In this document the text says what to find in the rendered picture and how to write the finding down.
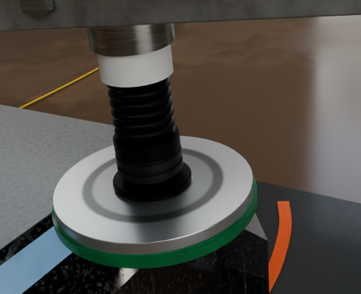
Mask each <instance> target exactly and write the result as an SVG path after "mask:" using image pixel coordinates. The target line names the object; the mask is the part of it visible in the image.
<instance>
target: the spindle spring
mask: <svg viewBox="0 0 361 294"><path fill-rule="evenodd" d="M170 83H171V81H170V77H167V78H166V79H164V80H161V81H159V82H156V83H153V84H150V85H145V86H137V87H114V86H109V85H106V86H107V87H108V88H109V90H108V92H107V93H108V95H109V97H110V103H109V104H110V106H111V108H112V110H111V114H112V117H113V125H114V126H115V129H114V133H115V135H116V136H117V137H118V138H119V139H122V140H124V141H129V142H142V141H149V140H152V139H155V138H158V137H160V136H162V135H164V134H166V133H167V134H175V132H176V127H175V117H174V115H173V112H174V109H173V106H172V104H173V100H172V96H171V93H172V89H171V87H170ZM155 85H157V86H156V87H154V88H152V89H149V90H145V91H142V92H137V93H122V92H132V91H137V90H143V89H147V88H150V87H153V86H155ZM155 96H158V97H156V98H154V99H152V100H149V101H145V102H142V103H134V104H125V103H123V102H139V101H143V100H147V99H151V98H153V97H155ZM157 106H159V107H157ZM155 107H157V108H155ZM153 108H155V109H153ZM149 109H153V110H150V111H146V112H143V113H135V114H126V113H132V112H138V111H145V110H149ZM159 116H160V117H159ZM157 117H158V118H157ZM154 118H156V119H154ZM152 119H154V120H152ZM147 120H152V121H149V122H144V123H138V124H128V123H136V122H142V121H147ZM160 126H161V127H160ZM158 127H159V128H158ZM154 128H157V129H155V130H152V129H154ZM148 130H152V131H148ZM142 131H148V132H143V133H136V134H132V133H126V132H142Z"/></svg>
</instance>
